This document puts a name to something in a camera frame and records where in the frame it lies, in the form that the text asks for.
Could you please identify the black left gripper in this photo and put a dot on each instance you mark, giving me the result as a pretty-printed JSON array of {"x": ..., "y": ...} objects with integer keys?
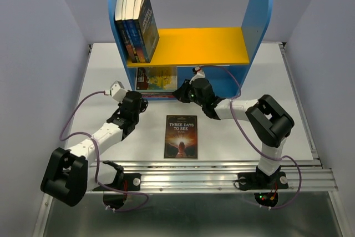
[{"x": 142, "y": 106}]

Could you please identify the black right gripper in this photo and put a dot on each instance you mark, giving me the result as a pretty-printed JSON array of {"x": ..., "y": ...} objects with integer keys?
[{"x": 181, "y": 93}]

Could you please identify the Huckleberry Finn paperback book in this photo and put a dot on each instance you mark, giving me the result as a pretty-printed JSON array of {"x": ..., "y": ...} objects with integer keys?
[{"x": 155, "y": 79}]

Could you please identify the Three Days to See book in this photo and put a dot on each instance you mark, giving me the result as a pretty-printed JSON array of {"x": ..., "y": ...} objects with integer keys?
[{"x": 181, "y": 138}]

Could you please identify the Nineteen Eighty-Four book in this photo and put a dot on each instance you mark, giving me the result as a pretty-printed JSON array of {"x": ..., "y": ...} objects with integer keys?
[{"x": 148, "y": 29}]

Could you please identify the dark orange cover book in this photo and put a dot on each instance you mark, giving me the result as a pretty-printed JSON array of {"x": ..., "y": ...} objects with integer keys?
[{"x": 155, "y": 91}]

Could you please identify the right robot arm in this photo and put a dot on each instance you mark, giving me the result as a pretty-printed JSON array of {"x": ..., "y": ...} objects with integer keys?
[{"x": 271, "y": 123}]

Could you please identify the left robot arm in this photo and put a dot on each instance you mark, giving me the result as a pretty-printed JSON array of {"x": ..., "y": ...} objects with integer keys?
[{"x": 72, "y": 172}]

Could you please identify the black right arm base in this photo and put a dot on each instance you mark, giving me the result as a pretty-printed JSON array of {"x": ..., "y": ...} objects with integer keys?
[{"x": 260, "y": 181}]

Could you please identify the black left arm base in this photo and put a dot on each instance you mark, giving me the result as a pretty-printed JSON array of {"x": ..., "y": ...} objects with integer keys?
[{"x": 120, "y": 182}]

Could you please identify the pink spine Roald Dahl book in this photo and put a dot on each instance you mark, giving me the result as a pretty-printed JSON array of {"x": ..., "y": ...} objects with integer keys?
[{"x": 163, "y": 96}]

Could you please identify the blue and yellow bookshelf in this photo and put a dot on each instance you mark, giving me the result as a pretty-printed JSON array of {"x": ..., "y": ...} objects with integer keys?
[{"x": 226, "y": 53}]

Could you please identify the upright book on shelf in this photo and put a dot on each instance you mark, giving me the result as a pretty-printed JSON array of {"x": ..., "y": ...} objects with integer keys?
[
  {"x": 128, "y": 15},
  {"x": 121, "y": 27}
]

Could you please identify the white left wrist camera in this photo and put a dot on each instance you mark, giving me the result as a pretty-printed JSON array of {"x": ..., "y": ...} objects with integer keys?
[{"x": 116, "y": 91}]

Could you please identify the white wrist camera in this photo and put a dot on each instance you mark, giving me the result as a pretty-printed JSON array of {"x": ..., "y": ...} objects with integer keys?
[
  {"x": 116, "y": 91},
  {"x": 199, "y": 73}
]

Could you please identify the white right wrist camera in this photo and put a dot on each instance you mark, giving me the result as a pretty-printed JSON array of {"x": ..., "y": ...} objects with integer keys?
[{"x": 199, "y": 73}]

